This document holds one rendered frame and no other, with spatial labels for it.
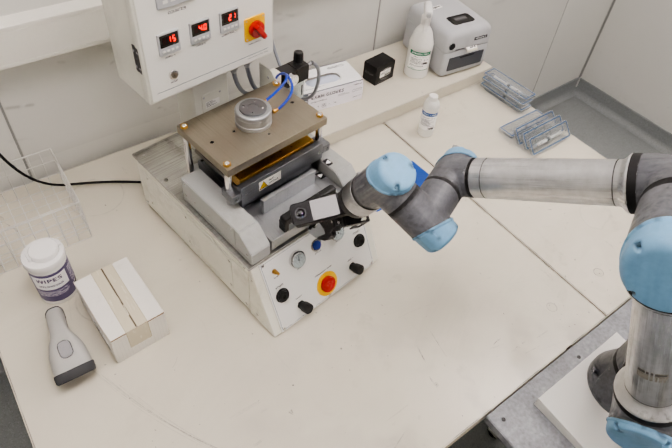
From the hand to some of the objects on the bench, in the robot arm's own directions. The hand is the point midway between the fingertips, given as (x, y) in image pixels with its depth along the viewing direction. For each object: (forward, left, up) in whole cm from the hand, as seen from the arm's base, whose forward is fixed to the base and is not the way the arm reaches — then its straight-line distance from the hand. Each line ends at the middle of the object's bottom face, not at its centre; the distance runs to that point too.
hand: (308, 229), depth 125 cm
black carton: (+58, -60, -20) cm, 86 cm away
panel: (-9, -3, -18) cm, 20 cm away
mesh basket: (+46, +55, -21) cm, 75 cm away
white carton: (+56, -38, -19) cm, 70 cm away
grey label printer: (+59, -89, -20) cm, 108 cm away
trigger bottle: (+54, -73, -20) cm, 93 cm away
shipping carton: (+9, +41, -19) cm, 46 cm away
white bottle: (+31, -61, -23) cm, 72 cm away
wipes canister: (+24, +52, -20) cm, 60 cm away
